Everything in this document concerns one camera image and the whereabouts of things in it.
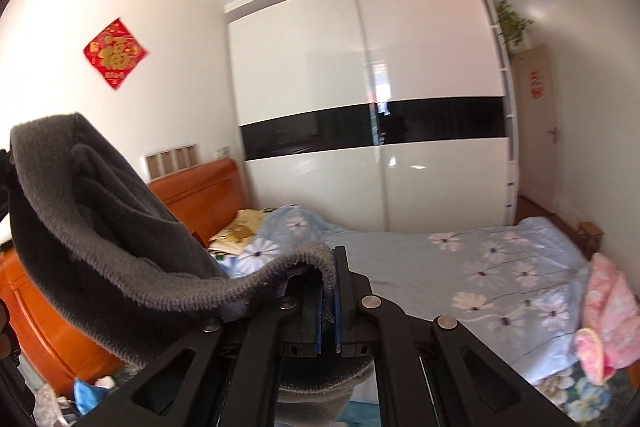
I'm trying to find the grey fleece sweatpants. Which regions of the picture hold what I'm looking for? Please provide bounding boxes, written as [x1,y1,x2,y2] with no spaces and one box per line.
[1,114,373,426]

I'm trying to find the grey-blue daisy duvet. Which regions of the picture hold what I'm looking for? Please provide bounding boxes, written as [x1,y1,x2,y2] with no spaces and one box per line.
[212,205,590,383]

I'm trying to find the yellow patterned pillow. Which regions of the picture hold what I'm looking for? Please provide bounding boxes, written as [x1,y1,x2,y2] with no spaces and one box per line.
[208,209,268,256]

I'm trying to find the orange wooden headboard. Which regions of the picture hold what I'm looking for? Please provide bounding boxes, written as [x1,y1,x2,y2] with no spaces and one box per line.
[1,159,248,395]

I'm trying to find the pink clothing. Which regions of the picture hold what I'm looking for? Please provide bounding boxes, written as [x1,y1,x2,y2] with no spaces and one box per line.
[574,253,639,386]

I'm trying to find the teal floral bed blanket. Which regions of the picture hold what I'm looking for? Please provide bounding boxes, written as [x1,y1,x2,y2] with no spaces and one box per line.
[344,355,637,427]

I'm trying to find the white sliding wardrobe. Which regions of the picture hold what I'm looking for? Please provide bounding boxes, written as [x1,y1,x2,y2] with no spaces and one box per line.
[229,0,516,233]

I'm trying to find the beige room door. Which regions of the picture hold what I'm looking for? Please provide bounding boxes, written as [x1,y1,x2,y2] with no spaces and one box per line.
[512,44,559,213]

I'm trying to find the green potted plant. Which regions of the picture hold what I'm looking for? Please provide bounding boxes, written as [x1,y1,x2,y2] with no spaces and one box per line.
[496,0,534,51]

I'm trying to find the red fu wall decoration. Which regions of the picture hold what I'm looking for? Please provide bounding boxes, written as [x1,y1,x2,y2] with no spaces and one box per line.
[84,18,148,90]

